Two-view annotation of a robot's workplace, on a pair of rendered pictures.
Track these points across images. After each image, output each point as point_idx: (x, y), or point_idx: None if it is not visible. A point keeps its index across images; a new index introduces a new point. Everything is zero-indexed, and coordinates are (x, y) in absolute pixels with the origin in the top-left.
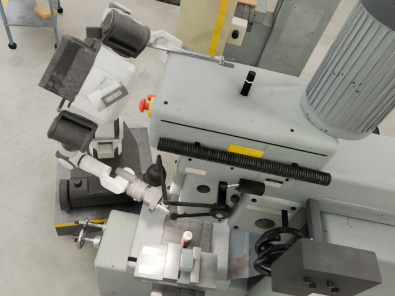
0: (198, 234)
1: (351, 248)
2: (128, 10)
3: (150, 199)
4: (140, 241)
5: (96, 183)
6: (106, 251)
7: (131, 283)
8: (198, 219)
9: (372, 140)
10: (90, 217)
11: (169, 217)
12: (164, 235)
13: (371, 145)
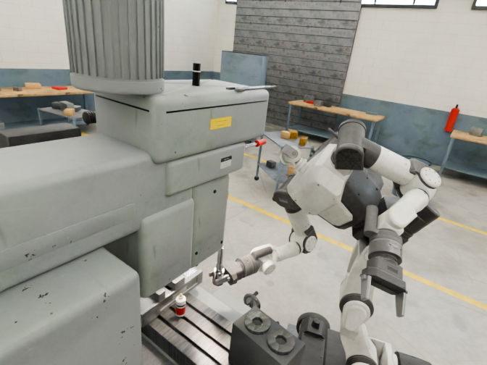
0: (178, 333)
1: (34, 132)
2: (422, 174)
3: (228, 263)
4: (211, 300)
5: (314, 344)
6: (225, 297)
7: None
8: None
9: (48, 167)
10: None
11: (214, 314)
12: (199, 301)
13: (47, 162)
